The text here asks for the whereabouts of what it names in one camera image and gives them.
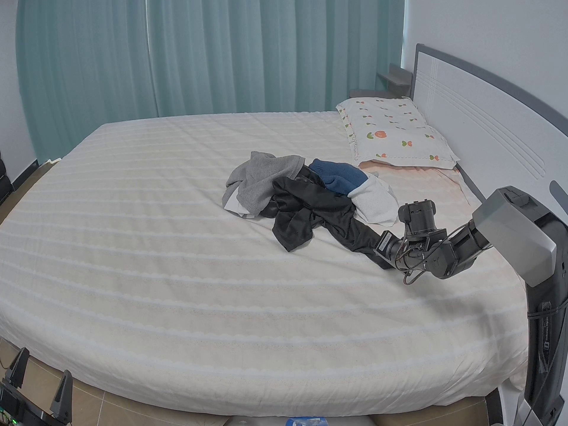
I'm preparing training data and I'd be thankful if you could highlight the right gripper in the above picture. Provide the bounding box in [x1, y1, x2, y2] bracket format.
[374, 230, 427, 273]

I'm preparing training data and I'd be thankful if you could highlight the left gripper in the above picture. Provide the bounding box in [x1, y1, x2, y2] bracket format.
[0, 347, 74, 426]

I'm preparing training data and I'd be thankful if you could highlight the black T-shirt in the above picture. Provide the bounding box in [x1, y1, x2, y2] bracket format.
[270, 176, 392, 270]

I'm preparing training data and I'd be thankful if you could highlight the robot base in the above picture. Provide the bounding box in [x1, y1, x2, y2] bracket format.
[228, 414, 340, 426]

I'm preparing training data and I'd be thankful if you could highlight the pile of clothes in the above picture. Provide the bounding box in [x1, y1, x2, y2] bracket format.
[220, 151, 400, 228]

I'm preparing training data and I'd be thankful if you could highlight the bed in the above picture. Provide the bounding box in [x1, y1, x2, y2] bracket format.
[0, 43, 568, 420]

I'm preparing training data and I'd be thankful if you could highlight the white printed pillow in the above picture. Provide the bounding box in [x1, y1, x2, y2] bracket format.
[335, 97, 461, 169]

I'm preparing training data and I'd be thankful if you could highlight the grey bedside table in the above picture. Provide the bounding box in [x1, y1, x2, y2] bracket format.
[349, 63, 414, 102]

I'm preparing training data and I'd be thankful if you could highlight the black dressing table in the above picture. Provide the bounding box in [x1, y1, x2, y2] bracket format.
[0, 150, 12, 206]

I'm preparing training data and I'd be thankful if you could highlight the blue-green curtain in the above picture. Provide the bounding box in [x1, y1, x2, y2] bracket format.
[146, 0, 406, 118]
[14, 0, 151, 161]

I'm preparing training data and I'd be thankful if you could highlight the black cable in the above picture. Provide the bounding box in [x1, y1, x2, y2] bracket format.
[401, 265, 429, 287]

